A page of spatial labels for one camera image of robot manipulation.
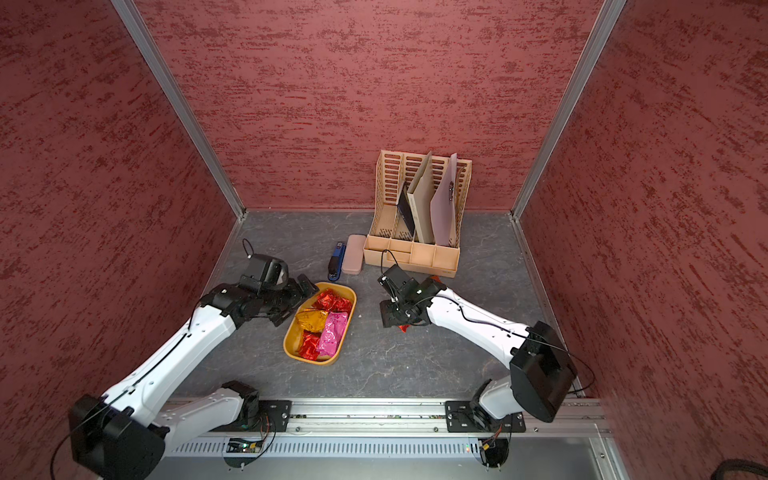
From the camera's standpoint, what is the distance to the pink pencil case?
1.03 metres

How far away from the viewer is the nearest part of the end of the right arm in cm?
58

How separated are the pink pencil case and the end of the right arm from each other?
1.05 feet

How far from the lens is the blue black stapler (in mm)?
1014

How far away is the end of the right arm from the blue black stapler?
0.34 metres

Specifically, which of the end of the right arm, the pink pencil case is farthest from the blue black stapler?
the end of the right arm
